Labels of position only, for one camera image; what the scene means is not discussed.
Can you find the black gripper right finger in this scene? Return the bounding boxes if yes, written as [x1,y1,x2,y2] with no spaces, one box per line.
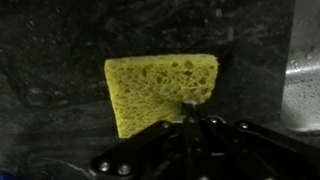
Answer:
[192,103,320,180]

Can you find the stainless steel sink basin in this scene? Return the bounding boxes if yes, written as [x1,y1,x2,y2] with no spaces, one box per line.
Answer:
[280,0,320,134]

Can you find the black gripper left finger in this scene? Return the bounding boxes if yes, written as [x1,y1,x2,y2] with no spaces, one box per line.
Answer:
[88,102,198,180]

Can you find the yellow sponge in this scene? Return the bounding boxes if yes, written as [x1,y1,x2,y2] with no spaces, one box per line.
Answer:
[103,53,219,139]

